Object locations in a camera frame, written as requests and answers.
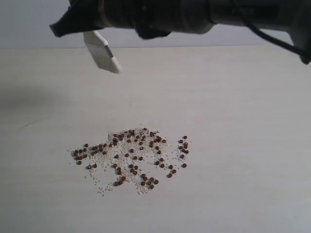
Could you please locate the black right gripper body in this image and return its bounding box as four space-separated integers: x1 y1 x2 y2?
69 0 104 29

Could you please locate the white brush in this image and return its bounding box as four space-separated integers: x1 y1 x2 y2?
83 31 122 74

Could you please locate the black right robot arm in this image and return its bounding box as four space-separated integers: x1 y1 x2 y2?
50 0 311 39

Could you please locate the pile of pellets and grains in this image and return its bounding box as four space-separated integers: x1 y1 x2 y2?
67 127 192 197

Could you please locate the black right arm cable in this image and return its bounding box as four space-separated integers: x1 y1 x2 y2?
230 0 311 65

